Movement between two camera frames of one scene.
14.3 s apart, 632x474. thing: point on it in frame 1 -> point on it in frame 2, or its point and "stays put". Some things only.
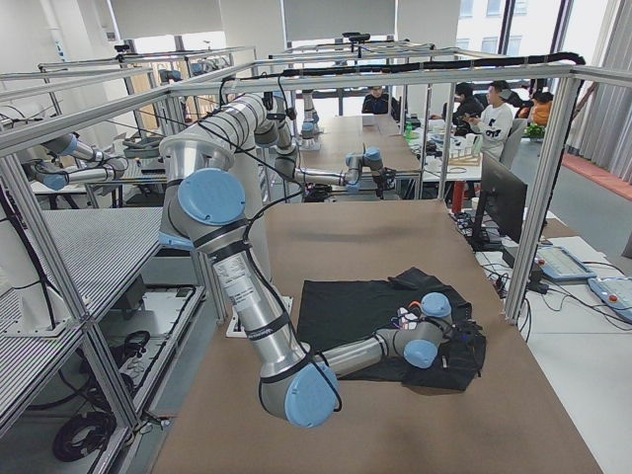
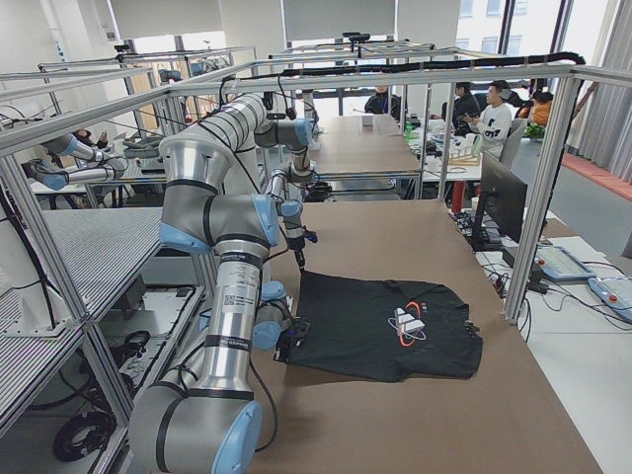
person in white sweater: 495,122 stays put
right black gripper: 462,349 -> 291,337
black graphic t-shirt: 415,328 stays put
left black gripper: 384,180 -> 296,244
